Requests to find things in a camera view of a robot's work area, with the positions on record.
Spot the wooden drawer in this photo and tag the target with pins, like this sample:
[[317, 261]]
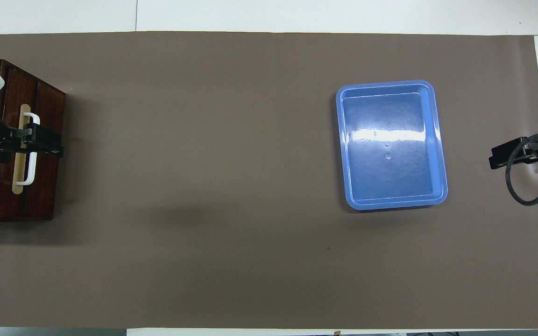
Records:
[[47, 186]]

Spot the blue plastic tray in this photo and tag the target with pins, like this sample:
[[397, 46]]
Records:
[[390, 140]]

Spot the brown table mat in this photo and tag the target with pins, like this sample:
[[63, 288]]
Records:
[[213, 186]]

